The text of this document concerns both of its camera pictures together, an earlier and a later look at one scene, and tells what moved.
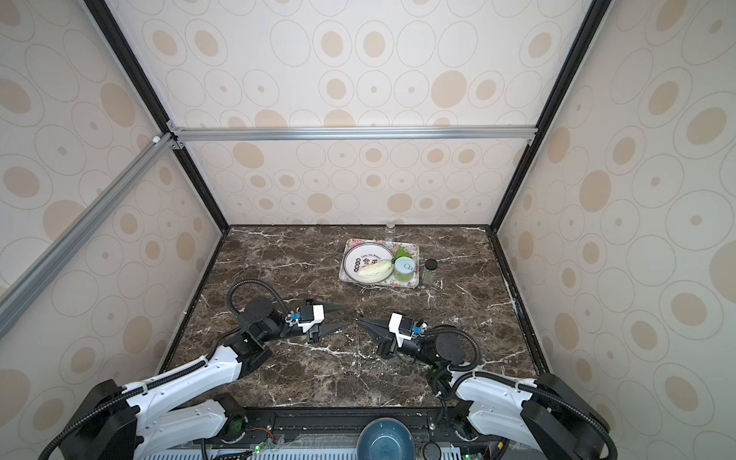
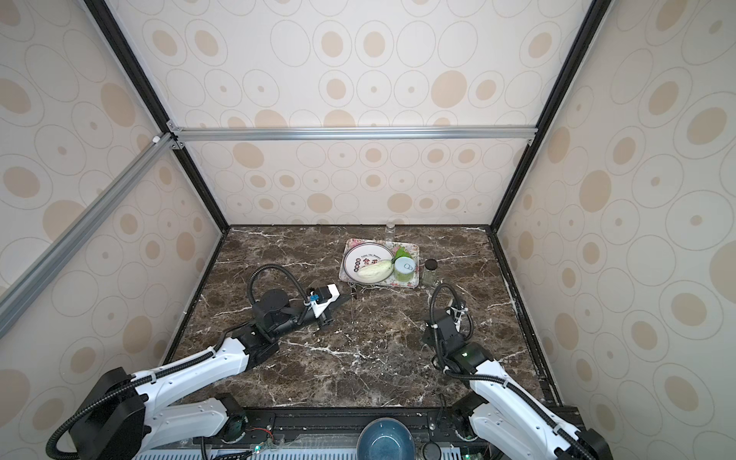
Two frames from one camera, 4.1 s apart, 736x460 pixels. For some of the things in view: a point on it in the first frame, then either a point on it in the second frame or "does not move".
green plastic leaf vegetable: (400, 253) does not move
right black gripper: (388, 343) -> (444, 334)
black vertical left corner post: (107, 20) does not move
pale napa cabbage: (376, 271) does not move
